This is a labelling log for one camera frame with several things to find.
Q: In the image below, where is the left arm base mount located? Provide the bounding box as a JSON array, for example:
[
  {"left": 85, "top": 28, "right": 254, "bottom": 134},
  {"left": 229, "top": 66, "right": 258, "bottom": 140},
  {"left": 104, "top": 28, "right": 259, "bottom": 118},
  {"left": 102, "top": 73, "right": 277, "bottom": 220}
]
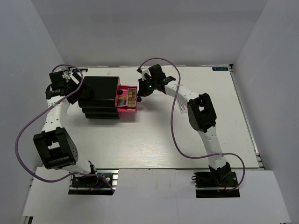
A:
[{"left": 68, "top": 169, "right": 119, "bottom": 196}]

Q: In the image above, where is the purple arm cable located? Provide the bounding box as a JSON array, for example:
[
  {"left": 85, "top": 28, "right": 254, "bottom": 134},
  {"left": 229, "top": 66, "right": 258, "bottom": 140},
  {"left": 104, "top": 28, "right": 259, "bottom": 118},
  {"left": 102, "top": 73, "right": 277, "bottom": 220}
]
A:
[
  {"left": 137, "top": 57, "right": 246, "bottom": 192},
  {"left": 15, "top": 64, "right": 116, "bottom": 192}
]

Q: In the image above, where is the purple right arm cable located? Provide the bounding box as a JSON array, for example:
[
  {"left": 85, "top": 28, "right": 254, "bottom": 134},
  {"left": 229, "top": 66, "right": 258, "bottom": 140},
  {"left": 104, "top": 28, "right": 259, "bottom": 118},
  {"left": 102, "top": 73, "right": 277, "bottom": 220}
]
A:
[{"left": 137, "top": 57, "right": 246, "bottom": 192}]

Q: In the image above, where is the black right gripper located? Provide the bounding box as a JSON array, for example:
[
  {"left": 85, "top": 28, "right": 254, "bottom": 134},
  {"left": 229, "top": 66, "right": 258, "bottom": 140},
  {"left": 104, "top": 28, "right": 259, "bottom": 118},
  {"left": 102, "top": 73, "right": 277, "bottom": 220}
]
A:
[{"left": 137, "top": 77, "right": 157, "bottom": 98}]

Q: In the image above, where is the clear false eyelash box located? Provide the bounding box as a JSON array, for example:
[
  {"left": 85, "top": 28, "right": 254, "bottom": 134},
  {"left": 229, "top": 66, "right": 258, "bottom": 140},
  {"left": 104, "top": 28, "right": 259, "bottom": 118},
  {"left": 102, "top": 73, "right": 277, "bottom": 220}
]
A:
[{"left": 177, "top": 101, "right": 187, "bottom": 114}]

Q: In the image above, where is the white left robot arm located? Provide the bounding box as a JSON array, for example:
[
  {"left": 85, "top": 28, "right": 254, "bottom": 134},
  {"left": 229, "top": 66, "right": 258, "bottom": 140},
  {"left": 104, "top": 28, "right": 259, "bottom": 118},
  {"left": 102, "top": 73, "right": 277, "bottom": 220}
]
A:
[{"left": 33, "top": 69, "right": 99, "bottom": 186}]

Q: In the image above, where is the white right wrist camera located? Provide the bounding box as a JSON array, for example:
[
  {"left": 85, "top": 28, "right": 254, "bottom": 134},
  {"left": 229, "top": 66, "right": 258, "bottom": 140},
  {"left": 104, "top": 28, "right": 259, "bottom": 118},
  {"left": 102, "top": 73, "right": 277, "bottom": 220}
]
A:
[{"left": 136, "top": 67, "right": 150, "bottom": 81}]

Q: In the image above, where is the pink black makeup drawer organizer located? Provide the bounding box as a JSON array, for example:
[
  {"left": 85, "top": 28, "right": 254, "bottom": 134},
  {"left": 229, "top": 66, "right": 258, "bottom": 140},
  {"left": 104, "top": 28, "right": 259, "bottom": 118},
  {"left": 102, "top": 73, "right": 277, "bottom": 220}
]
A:
[{"left": 78, "top": 76, "right": 142, "bottom": 119}]

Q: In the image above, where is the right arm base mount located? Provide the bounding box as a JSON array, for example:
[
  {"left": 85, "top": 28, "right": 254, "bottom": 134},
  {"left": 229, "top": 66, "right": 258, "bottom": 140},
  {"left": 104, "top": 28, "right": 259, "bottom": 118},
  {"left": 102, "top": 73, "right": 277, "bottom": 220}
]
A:
[{"left": 191, "top": 172, "right": 240, "bottom": 198}]

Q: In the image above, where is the long brown eyeshadow palette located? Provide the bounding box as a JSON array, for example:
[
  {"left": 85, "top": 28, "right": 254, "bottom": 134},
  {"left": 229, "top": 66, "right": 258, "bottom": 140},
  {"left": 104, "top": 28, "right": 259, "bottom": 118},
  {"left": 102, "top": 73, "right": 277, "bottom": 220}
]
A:
[{"left": 128, "top": 88, "right": 137, "bottom": 108}]

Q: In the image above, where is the colourful glitter eyeshadow palette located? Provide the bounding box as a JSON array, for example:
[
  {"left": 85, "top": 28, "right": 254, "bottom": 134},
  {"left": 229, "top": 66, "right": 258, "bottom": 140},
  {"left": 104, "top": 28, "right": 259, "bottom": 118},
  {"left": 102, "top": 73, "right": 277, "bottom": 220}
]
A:
[{"left": 117, "top": 94, "right": 128, "bottom": 107}]

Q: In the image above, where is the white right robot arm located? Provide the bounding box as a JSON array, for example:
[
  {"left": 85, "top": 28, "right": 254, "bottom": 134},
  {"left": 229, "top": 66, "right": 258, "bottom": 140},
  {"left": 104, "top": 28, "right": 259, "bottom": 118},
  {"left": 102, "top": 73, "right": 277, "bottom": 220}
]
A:
[{"left": 137, "top": 64, "right": 231, "bottom": 186}]

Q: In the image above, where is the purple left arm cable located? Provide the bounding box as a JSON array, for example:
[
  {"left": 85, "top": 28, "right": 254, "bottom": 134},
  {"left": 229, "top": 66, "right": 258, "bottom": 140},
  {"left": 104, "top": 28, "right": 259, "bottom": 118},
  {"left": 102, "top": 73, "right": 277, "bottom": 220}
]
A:
[{"left": 15, "top": 64, "right": 116, "bottom": 192}]

